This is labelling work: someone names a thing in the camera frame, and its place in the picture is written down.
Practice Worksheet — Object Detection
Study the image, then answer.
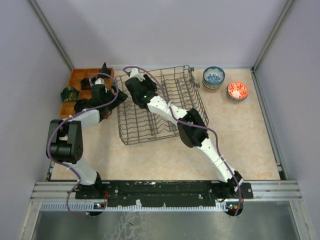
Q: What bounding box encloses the grey wire dish rack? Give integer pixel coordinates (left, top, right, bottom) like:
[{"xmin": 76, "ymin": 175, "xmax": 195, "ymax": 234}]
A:
[{"xmin": 115, "ymin": 65, "xmax": 209, "ymax": 145}]

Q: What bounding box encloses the yellow blue patterned bowl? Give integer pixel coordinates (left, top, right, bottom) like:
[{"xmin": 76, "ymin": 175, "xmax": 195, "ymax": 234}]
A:
[{"xmin": 202, "ymin": 79, "xmax": 224, "ymax": 86}]

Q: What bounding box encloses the blue lattice patterned bowl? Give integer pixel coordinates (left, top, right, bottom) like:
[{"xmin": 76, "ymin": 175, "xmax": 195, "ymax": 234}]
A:
[{"xmin": 202, "ymin": 82, "xmax": 221, "ymax": 89}]

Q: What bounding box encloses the blue white floral bowl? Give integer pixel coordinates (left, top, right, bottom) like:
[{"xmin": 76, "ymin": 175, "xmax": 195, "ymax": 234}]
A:
[{"xmin": 202, "ymin": 66, "xmax": 226, "ymax": 83}]

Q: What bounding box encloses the dark speckled bowl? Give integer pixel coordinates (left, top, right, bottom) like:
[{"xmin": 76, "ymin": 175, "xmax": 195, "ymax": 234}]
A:
[{"xmin": 203, "ymin": 87, "xmax": 221, "ymax": 93}]

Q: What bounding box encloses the green leaf patterned bowl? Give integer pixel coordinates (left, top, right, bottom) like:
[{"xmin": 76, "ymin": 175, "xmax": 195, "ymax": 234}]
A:
[{"xmin": 227, "ymin": 94, "xmax": 247, "ymax": 101}]

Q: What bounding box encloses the orange white patterned bowl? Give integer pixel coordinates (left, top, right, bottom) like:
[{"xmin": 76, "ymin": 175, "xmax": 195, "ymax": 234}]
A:
[{"xmin": 226, "ymin": 81, "xmax": 249, "ymax": 99}]

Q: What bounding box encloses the pink patterned bowl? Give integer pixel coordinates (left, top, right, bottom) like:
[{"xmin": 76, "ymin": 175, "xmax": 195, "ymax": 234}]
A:
[{"xmin": 230, "ymin": 99, "xmax": 244, "ymax": 103}]

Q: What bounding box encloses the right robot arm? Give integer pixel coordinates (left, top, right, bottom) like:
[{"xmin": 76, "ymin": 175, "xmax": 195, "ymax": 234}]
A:
[{"xmin": 123, "ymin": 66, "xmax": 244, "ymax": 199}]

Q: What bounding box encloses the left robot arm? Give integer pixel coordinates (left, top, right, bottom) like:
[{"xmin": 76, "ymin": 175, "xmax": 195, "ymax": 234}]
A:
[{"xmin": 46, "ymin": 78, "xmax": 128, "ymax": 199}]

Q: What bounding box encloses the wooden compartment tray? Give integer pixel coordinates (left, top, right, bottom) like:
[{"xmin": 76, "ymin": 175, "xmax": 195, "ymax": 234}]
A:
[{"xmin": 59, "ymin": 68, "xmax": 101, "ymax": 119}]

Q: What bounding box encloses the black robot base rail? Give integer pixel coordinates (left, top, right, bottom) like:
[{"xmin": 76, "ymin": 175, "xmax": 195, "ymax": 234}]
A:
[{"xmin": 75, "ymin": 180, "xmax": 254, "ymax": 216}]

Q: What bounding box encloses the aluminium frame rail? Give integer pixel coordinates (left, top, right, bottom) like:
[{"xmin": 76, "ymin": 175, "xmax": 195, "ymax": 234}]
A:
[{"xmin": 250, "ymin": 180, "xmax": 302, "ymax": 201}]

